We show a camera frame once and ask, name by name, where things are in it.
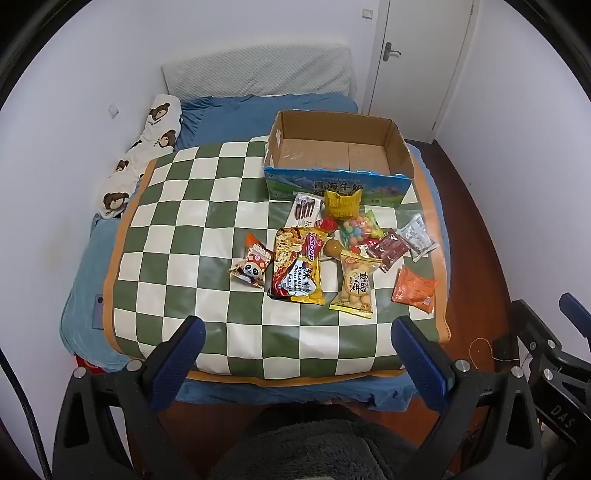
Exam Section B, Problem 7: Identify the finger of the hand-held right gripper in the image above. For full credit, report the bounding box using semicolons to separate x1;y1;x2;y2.
509;299;567;370
559;292;591;331

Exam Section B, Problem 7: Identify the colourful candy packet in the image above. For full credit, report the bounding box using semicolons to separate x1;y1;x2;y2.
338;209;385;255

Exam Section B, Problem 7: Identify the cardboard box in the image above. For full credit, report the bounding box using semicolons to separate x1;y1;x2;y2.
263;110;416;207

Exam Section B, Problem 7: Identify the black cable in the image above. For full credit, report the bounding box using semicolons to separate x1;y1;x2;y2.
0;345;52;480

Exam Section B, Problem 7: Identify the white quilted pillow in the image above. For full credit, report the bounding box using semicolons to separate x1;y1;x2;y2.
161;43;359;100

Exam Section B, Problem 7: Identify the red object under bed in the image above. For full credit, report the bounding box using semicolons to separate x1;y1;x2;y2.
73;354;117;376

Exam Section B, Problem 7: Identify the green white checkered mat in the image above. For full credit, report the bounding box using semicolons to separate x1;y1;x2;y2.
102;138;452;382

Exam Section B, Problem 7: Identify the white grey snack packet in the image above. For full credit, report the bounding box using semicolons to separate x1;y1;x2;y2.
396;213;440;263

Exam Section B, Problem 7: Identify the small black box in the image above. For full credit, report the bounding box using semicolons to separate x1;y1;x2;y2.
492;339;523;371

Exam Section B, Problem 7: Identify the dark red snack packet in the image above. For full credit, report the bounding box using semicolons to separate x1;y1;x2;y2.
366;228;412;273

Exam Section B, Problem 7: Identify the yellow egg biscuit packet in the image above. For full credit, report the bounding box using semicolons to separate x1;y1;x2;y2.
329;249;383;320

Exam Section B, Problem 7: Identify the yellow crinkled snack packet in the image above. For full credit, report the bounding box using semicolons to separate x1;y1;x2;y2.
322;189;362;220

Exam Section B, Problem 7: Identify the bear print pillow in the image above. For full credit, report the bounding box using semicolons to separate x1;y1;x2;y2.
96;93;182;219

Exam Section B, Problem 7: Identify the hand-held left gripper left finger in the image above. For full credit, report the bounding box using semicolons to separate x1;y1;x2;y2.
52;316;206;480

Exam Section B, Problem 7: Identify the white door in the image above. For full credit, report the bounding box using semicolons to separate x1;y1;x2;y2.
368;0;477;142

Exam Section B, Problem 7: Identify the light blue plush blanket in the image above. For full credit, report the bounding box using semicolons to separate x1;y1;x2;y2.
59;215;141;374

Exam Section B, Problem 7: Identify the orange snack packet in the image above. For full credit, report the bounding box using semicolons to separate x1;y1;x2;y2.
391;265;438;315

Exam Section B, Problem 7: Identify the yellow red instant noodle packet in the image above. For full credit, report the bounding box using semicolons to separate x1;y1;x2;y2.
267;226;329;306

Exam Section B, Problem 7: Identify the panda print snack packet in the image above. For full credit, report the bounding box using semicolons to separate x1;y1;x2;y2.
229;233;274;288

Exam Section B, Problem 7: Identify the white chocolate stick packet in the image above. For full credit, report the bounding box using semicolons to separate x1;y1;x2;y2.
291;191;323;227

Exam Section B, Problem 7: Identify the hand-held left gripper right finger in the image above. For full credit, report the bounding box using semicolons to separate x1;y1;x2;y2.
392;316;544;480

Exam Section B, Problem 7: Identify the thin orange cord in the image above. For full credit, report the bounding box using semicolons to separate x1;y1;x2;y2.
468;338;505;361

